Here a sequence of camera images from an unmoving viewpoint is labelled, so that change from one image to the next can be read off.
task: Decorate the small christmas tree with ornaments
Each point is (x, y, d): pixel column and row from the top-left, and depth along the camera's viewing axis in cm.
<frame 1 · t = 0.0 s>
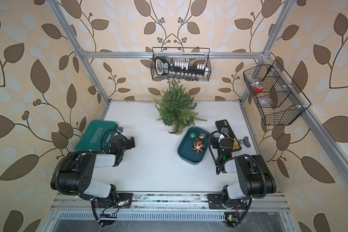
left hand: (122, 137, 95), fingers open
right hand: (220, 135, 93), fingers open
small green christmas tree: (177, 108, 86), point 25 cm above the table
dark teal plastic tray: (185, 150, 95), on the table
red gold striped ornament: (198, 146, 88), point 8 cm above the table
green glitter ball ornament: (192, 135, 96), point 6 cm above the table
gold ball ornament: (202, 136, 96), point 5 cm above the table
small grey clamp: (245, 141, 97), point 2 cm above the table

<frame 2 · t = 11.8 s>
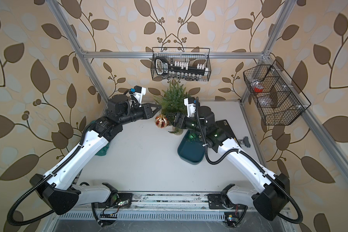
left hand: (157, 104, 65), fingers closed
right hand: (169, 116, 69), fingers open
red gold striped ornament: (162, 121, 72), point 31 cm above the table
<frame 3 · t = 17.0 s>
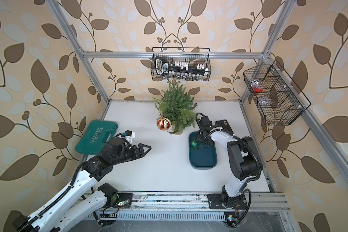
left hand: (145, 148, 74), fingers open
right hand: (201, 139, 96), fingers open
dark teal plastic tray: (202, 157, 88), point 4 cm above the table
green glitter ball ornament: (194, 143, 93), point 5 cm above the table
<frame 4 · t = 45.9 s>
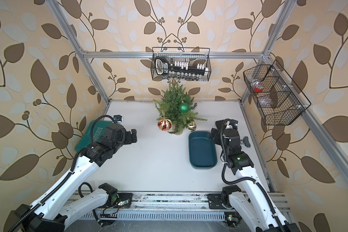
left hand: (125, 130, 76), fingers open
right hand: (219, 131, 79), fingers open
green glitter ball ornament: (184, 107, 75), point 33 cm above the table
